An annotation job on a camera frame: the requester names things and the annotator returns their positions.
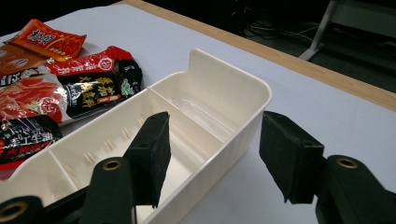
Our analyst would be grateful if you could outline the red black packet yellow print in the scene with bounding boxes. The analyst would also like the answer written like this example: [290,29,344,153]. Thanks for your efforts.
[46,46,144,119]

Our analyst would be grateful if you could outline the white plastic divided bin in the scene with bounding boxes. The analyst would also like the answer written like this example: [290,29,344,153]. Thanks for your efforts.
[0,48,273,224]

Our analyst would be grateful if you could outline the bundle of floor cables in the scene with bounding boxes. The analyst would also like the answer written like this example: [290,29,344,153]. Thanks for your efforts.
[232,17,321,43]

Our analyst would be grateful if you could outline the brown orange seasoning packet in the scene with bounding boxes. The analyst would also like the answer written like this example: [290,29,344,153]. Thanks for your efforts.
[0,43,50,77]

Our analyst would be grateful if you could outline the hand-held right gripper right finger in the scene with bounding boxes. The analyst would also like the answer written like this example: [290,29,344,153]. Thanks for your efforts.
[259,110,396,224]

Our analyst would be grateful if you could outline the red white seasoning packet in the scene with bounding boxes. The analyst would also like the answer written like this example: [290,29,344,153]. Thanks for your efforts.
[0,65,71,127]

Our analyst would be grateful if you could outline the white metal stand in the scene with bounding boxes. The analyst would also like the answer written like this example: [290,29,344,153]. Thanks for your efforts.
[298,0,396,62]

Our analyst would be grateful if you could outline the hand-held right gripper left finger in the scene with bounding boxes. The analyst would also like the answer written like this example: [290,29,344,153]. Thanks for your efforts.
[78,111,172,224]

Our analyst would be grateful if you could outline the orange red soup base packet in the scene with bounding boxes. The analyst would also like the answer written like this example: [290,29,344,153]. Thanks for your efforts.
[6,18,88,62]

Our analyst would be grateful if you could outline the black red clear packet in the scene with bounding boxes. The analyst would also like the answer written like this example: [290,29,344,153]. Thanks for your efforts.
[0,115,64,181]

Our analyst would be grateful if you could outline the white table mat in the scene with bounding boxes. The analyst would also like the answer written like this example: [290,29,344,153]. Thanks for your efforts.
[0,3,396,224]

